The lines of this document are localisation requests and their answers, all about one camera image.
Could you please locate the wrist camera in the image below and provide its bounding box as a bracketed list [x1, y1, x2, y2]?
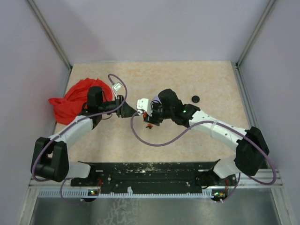
[136, 98, 152, 116]
[112, 82, 123, 92]

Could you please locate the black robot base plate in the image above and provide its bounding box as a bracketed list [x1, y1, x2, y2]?
[71, 162, 236, 194]

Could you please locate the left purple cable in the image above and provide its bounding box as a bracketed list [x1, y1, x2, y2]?
[31, 74, 128, 207]

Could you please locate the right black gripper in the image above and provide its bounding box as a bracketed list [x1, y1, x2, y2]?
[144, 102, 174, 126]

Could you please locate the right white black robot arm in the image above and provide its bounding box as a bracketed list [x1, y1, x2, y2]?
[137, 89, 270, 186]

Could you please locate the left aluminium frame post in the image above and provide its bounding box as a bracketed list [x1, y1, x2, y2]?
[25, 0, 73, 71]

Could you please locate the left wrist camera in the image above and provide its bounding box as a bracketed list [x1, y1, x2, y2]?
[112, 82, 123, 92]

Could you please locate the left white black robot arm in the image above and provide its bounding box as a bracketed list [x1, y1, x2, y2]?
[30, 86, 136, 186]

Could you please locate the aluminium frame post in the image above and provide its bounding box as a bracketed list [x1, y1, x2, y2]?
[235, 0, 277, 69]
[25, 0, 73, 71]

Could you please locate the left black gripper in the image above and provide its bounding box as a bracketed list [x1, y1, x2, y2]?
[98, 95, 140, 119]

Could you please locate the aluminium rail right side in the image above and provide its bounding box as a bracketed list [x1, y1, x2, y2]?
[232, 63, 277, 186]

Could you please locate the lilac earbud charging case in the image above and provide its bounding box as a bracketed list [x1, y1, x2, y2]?
[152, 96, 161, 104]

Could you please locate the black round case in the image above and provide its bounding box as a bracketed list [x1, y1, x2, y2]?
[191, 95, 200, 103]

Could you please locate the white slotted cable duct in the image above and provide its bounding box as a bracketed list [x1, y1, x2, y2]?
[37, 187, 227, 199]

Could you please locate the red crumpled cloth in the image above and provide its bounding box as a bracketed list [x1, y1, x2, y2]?
[48, 78, 113, 125]

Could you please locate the right aluminium frame post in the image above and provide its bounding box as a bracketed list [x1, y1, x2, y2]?
[235, 0, 277, 69]

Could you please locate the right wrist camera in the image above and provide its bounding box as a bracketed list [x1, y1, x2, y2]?
[136, 98, 152, 116]

